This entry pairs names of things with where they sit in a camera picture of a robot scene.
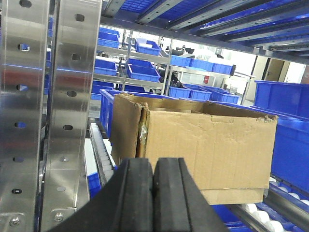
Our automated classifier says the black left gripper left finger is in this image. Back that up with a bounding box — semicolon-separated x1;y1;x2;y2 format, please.
51;158;153;232

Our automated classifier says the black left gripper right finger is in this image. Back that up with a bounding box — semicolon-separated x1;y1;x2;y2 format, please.
154;158;228;232

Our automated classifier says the large brown cardboard box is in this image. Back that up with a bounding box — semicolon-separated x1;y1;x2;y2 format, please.
110;93;278;205

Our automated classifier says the overhead roller shelf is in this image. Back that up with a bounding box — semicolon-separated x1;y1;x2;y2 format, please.
101;0;309;64

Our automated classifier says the white roller track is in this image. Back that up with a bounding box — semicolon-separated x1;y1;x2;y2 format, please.
214;177;309;232
89;123;117;187

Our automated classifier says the white roller track right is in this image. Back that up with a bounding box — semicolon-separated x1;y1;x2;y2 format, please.
214;177;309;232

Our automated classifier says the blue bin behind box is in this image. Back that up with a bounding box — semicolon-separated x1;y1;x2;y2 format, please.
99;89;173;138

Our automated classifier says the blue bin right of box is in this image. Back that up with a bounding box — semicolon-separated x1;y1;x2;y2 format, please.
250;80;309;189

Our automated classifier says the steel rack upright post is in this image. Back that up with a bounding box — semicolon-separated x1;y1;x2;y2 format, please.
40;0;102;232
0;0;50;232

